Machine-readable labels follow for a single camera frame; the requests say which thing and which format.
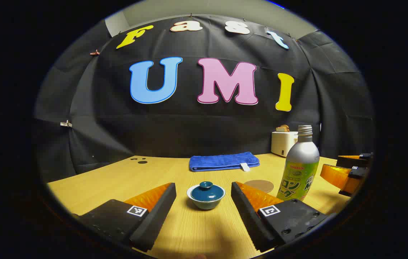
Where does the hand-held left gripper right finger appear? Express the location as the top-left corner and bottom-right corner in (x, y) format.
(231, 182), (335, 252)

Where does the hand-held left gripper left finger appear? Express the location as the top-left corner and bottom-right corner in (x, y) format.
(73, 182), (177, 252)

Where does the round brown coaster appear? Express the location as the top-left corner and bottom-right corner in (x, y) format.
(244, 180), (274, 194)

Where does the silver green water bottle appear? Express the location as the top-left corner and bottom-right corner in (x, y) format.
(276, 125), (320, 202)

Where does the white teacup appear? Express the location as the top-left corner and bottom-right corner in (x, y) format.
(187, 185), (226, 210)

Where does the teal teacup lid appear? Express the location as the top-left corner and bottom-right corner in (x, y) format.
(191, 181), (223, 203)

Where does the white toaster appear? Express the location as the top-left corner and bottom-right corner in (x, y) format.
(271, 131), (299, 158)

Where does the folded blue towel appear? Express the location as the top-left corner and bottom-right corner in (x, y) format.
(189, 151), (261, 172)

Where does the black backdrop cloth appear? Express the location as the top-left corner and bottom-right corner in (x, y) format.
(33, 14), (375, 184)

